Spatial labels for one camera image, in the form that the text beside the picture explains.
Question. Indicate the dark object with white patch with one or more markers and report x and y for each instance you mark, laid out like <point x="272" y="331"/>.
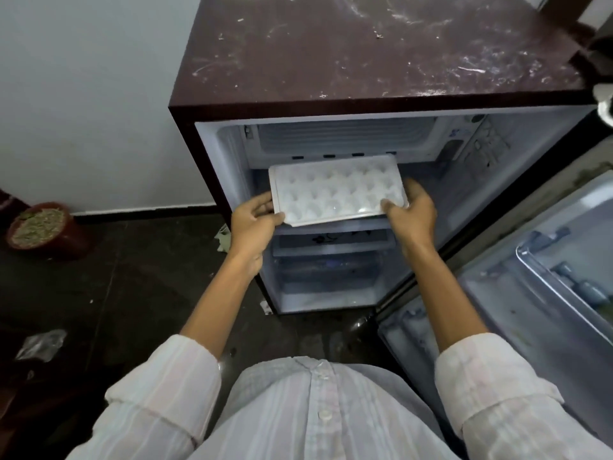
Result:
<point x="596" y="57"/>

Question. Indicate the brown clay plant pot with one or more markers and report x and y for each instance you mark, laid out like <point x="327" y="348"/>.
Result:
<point x="45" y="229"/>

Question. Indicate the person's right forearm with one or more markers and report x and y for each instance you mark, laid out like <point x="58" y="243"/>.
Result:
<point x="443" y="296"/>

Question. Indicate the pale striped button shirt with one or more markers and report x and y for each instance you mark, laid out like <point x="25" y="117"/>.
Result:
<point x="311" y="416"/>

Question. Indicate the maroon refrigerator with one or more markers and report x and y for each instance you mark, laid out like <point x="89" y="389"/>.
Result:
<point x="373" y="52"/>

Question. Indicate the crumpled clear plastic wrapper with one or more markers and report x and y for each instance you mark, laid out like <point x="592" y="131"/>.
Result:
<point x="42" y="344"/>

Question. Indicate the refrigerator door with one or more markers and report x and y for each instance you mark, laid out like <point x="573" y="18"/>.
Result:
<point x="517" y="301"/>

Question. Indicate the person's right hand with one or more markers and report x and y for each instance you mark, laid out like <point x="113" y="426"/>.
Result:
<point x="417" y="225"/>

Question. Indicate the clear door shelf bin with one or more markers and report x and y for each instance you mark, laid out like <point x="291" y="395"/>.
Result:
<point x="560" y="277"/>

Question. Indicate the person's left forearm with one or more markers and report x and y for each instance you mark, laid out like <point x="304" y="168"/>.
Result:
<point x="222" y="306"/>

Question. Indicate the crumpled paper scrap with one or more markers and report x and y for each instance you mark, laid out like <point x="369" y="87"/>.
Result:
<point x="223" y="237"/>

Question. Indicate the white plastic ice cube tray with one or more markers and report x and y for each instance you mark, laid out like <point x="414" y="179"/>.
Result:
<point x="335" y="191"/>

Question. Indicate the person's left hand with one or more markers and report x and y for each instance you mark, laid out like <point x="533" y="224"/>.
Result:
<point x="249" y="232"/>

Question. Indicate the person's right thumb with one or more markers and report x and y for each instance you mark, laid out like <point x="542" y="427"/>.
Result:
<point x="393" y="208"/>

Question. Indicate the person's left thumb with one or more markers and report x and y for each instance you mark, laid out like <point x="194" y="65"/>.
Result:
<point x="272" y="220"/>

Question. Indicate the clear crisper drawer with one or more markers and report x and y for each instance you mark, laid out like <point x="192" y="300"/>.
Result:
<point x="325" y="280"/>

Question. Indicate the glass refrigerator shelf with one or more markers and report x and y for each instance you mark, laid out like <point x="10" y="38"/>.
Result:
<point x="335" y="241"/>

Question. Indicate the small bottle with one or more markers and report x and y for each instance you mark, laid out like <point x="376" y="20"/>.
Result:
<point x="586" y="289"/>

